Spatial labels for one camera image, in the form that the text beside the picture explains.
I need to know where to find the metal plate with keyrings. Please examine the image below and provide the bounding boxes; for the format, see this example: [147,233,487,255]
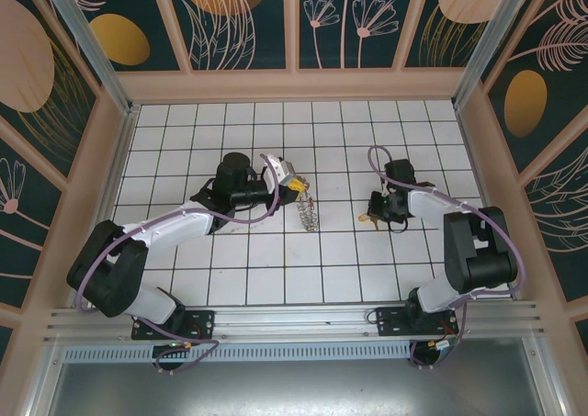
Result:
[295,184,322,233]

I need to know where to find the grey metal sheet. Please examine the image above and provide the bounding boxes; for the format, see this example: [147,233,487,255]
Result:
[27,358,564,416]

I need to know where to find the aluminium table edge rail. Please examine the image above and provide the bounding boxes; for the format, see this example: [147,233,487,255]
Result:
[454,106,525,301]
[71,106,141,308]

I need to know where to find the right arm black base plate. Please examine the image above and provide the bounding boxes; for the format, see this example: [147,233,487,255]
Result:
[375,304,459,339]

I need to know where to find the wide aluminium mounting rail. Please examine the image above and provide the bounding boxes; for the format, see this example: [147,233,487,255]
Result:
[43,299,546,344]

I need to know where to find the wall panel golden oval feathers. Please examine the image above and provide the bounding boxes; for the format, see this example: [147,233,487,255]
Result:
[480,0,588,176]

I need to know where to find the wall panel with flower outlines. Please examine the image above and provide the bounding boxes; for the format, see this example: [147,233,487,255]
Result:
[298,0,418,72]

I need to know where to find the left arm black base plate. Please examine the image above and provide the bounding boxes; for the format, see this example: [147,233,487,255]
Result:
[130,309,217,342]

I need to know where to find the grey slotted cable duct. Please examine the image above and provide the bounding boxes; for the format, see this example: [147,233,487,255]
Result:
[62,342,414,363]

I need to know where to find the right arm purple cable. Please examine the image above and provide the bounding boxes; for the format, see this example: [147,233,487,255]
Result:
[367,144,527,371]

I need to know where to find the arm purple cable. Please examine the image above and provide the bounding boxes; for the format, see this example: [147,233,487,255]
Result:
[367,144,527,371]
[75,152,282,376]

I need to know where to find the aluminium corner post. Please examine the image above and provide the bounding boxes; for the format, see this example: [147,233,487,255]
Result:
[451,0,539,110]
[36,0,140,119]

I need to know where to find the wall panel with feather outlines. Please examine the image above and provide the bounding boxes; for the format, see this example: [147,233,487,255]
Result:
[521,152,588,305]

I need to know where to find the wall panel with golden oval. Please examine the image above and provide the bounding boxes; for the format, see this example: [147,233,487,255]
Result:
[73,0,185,73]

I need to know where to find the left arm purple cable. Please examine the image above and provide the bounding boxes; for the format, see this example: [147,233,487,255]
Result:
[75,152,282,376]

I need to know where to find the wall panel with single flower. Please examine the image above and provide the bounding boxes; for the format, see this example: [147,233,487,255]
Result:
[0,126,65,311]

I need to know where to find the wall panel with large pink circle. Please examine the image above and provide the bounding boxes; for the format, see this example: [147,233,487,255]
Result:
[0,0,103,181]

